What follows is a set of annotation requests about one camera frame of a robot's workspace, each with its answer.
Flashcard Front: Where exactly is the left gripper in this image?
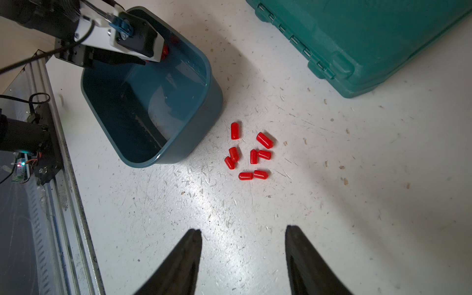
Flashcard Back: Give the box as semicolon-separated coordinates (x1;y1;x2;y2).
55;45;146;68

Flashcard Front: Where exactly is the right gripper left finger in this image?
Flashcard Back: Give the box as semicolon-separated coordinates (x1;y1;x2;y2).
135;229;202;295

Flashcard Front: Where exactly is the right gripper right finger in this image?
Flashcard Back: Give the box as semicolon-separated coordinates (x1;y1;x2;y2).
285;225;352;295

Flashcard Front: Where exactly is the teal plastic storage box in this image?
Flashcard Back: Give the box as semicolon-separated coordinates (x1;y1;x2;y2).
81;6;223;168

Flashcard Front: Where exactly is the red protection sleeve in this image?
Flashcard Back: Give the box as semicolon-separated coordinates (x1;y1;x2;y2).
258;150;272;160
224;156;236;170
253;170;269;179
231;122;240;140
238;172;253;181
256;132;274;149
229;146;240;162
250;149;258;165

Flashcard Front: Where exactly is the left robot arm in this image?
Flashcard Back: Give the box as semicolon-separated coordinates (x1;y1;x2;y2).
1;1;163;74

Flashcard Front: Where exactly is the red sleeve in box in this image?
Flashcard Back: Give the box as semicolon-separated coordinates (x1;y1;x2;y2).
161;44;169;60

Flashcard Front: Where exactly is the green tool case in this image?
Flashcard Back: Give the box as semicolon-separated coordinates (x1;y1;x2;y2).
250;0;472;98

